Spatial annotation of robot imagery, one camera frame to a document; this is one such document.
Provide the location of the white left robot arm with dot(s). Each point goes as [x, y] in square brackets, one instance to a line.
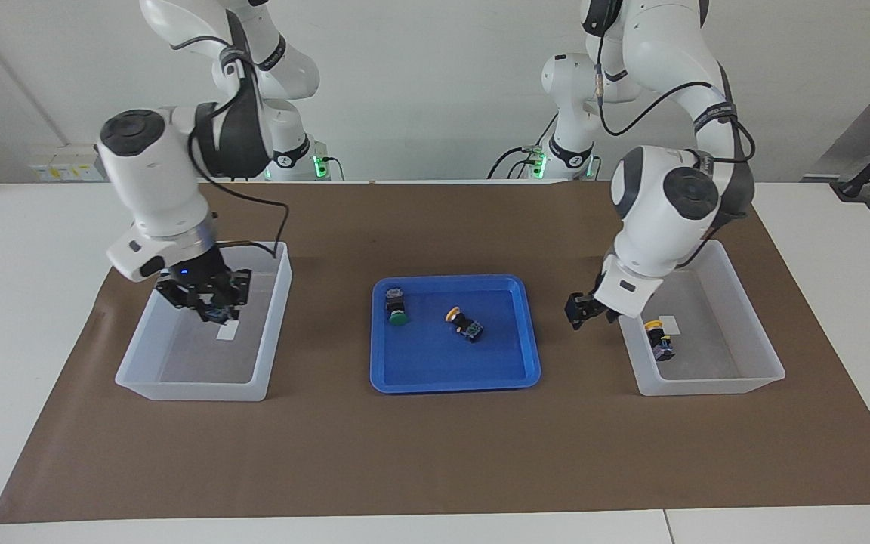
[669, 204]

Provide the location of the white paper label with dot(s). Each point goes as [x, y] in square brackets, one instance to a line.
[227, 332]
[671, 325]

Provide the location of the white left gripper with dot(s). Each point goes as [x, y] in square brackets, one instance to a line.
[631, 291]

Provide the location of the green push button switch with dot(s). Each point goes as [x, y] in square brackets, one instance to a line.
[216, 313]
[396, 306]

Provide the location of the brown paper mat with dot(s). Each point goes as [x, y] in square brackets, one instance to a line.
[435, 453]

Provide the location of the translucent white plastic box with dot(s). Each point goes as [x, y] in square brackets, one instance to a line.
[714, 355]
[193, 366]

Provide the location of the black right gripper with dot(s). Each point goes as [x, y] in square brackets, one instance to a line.
[197, 276]

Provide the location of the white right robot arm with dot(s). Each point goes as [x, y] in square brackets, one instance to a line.
[155, 174]

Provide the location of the white wall outlet box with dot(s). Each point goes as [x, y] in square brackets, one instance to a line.
[65, 162]

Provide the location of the blue plastic tray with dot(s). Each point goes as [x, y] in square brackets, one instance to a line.
[450, 370]

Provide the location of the yellow push button switch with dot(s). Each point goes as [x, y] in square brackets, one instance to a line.
[660, 344]
[467, 327]

